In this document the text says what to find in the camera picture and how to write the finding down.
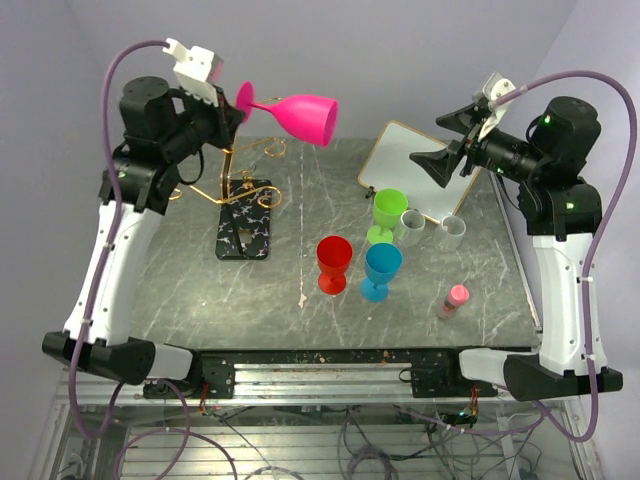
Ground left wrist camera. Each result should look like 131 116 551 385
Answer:
163 38 224 107

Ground gold wine glass rack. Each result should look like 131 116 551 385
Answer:
169 137 287 261

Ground pink plastic wine glass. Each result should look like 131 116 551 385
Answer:
235 82 339 147

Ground clear glass cup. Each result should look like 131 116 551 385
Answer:
394 209 426 248
434 215 466 251

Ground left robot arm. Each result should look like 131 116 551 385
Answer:
42 76 244 397

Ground aluminium frame rail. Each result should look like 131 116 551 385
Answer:
52 362 584 406

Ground blue plastic wine glass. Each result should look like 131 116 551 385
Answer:
360 243 403 303

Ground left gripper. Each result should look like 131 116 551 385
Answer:
162 83 246 163

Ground red plastic wine glass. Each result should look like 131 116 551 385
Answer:
316 235 353 295

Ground small pink bottle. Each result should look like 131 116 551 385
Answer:
438 284 470 319

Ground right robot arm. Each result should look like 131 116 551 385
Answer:
409 96 623 401

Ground clear glass cup left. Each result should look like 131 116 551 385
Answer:
394 209 426 248

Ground green plastic wine glass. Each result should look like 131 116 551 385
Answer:
367 188 409 245

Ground gold framed whiteboard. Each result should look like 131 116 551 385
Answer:
358 120 480 224

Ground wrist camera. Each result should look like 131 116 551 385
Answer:
163 38 224 107
473 72 516 140

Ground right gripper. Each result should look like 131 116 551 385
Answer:
410 102 547 186

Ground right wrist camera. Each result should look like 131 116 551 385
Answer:
473 72 516 140

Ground clear glass cup right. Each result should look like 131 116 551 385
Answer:
434 215 466 251

